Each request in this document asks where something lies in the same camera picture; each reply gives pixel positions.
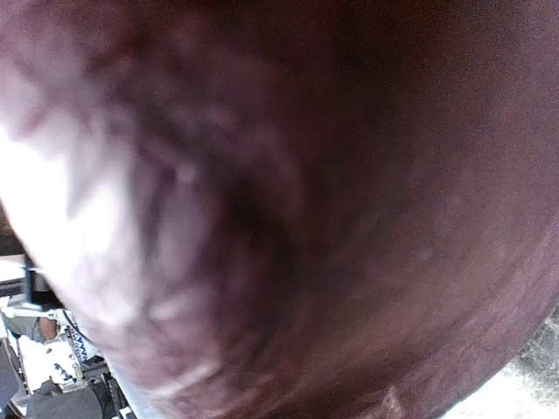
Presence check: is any red wrapping paper sheet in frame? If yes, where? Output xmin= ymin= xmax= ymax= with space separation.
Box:
xmin=1 ymin=1 xmax=558 ymax=418

